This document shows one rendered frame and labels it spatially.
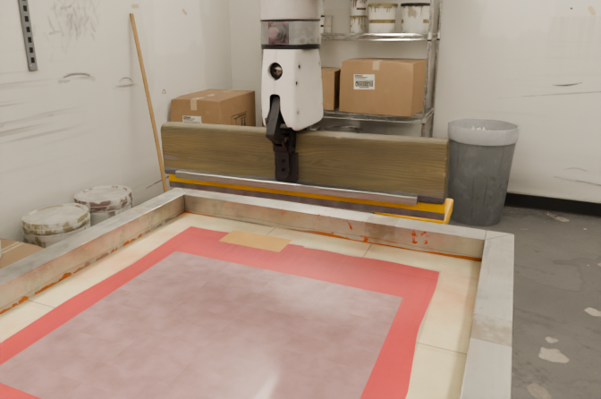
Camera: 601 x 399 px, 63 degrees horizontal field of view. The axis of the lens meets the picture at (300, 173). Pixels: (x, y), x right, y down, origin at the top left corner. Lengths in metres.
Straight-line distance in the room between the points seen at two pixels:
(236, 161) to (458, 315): 0.34
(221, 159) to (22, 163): 2.26
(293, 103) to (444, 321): 0.31
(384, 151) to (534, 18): 3.24
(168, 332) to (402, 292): 0.29
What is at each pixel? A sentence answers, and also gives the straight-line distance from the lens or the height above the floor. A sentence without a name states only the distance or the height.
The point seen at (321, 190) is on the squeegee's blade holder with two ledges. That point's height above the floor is 1.08.
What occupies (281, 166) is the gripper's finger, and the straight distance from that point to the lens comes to 0.64.
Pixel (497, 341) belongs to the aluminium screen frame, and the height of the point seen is 0.99.
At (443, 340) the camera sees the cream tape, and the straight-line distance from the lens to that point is 0.57.
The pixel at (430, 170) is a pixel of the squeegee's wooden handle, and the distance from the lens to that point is 0.60.
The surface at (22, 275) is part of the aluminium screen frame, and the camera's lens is 0.69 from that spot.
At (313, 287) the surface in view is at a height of 0.95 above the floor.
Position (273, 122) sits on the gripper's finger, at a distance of 0.60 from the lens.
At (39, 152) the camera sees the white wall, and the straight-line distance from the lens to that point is 2.96.
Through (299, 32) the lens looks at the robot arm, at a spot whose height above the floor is 1.27.
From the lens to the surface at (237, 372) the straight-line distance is 0.52.
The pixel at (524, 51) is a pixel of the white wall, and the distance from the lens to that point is 3.80.
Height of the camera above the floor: 1.27
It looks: 16 degrees down
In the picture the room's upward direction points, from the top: straight up
